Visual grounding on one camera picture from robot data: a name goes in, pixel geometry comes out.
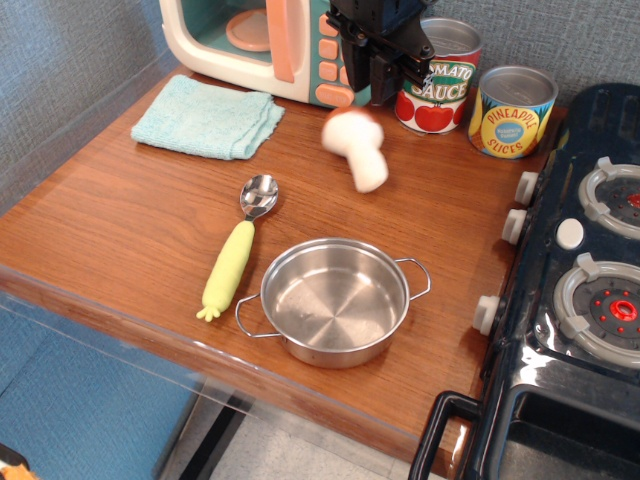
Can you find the spoon with yellow-green handle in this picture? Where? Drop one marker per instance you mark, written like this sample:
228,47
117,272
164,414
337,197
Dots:
258,196

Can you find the brown and white toy mushroom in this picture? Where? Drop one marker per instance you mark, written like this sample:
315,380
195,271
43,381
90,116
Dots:
356,135

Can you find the black toy stove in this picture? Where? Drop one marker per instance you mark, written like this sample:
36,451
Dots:
560,396

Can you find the pineapple slices can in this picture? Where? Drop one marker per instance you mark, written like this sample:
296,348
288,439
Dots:
512,108

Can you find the orange object at corner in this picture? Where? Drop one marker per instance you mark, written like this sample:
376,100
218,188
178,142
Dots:
14,466

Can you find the teal toy microwave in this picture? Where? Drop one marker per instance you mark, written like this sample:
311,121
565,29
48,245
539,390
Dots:
284,48

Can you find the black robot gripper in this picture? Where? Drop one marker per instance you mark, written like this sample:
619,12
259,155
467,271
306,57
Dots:
367,27

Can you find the tomato sauce can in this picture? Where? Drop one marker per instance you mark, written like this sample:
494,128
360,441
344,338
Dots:
438,104

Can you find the light blue folded napkin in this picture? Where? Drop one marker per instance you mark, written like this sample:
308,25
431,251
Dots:
208,121

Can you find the small steel pot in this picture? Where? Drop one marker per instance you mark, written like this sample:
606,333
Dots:
335,303

